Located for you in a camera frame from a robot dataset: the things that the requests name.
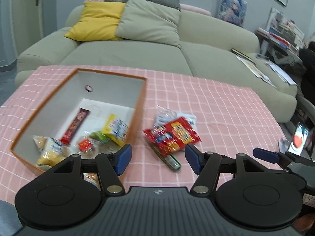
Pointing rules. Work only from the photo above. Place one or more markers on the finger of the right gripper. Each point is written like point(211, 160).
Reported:
point(262, 154)

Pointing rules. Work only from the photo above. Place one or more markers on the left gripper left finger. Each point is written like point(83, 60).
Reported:
point(110, 167)

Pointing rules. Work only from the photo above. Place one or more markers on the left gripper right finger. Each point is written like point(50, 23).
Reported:
point(206, 165)

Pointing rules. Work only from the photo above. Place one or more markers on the green pea snack bag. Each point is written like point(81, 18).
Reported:
point(100, 137)

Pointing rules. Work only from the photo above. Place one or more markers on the orange cracker stick bag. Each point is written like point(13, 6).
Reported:
point(87, 151)

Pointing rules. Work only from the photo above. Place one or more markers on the green snack bar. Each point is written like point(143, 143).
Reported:
point(170, 161)

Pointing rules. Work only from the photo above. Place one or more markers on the yellow white candy bag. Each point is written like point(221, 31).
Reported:
point(115, 129)

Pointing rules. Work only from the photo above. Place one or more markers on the red noodle snack bag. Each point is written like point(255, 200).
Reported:
point(172, 136)

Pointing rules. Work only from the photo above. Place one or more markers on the dark red chocolate bar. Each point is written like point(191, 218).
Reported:
point(74, 126)

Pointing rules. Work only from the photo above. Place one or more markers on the yellow potato chip bag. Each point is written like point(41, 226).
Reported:
point(52, 151)

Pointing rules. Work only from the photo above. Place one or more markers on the clear packet white candies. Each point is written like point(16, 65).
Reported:
point(164, 116)

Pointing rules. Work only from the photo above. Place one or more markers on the clear pastry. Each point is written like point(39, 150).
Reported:
point(107, 148)

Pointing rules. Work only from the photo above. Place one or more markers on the white spicy strip packet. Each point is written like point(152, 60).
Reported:
point(191, 119)

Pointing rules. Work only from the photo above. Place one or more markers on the smartphone with lit screen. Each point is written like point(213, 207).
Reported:
point(299, 140)

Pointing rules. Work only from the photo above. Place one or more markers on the pink checkered tablecloth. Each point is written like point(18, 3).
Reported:
point(230, 120)

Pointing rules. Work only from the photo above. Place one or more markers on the orange cardboard box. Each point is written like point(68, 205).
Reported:
point(80, 105)

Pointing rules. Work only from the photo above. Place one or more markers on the magazine on sofa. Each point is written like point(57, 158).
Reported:
point(248, 62)

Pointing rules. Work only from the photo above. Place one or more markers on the beige sofa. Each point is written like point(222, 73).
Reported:
point(205, 52)

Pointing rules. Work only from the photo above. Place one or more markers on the cluttered white shelf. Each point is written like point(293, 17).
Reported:
point(280, 39)

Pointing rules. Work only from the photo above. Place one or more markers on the yellow cushion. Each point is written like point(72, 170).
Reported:
point(98, 22)

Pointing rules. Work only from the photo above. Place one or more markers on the beige cushion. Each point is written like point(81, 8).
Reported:
point(143, 20)

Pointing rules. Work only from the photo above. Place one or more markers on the white door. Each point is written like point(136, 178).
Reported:
point(27, 23)

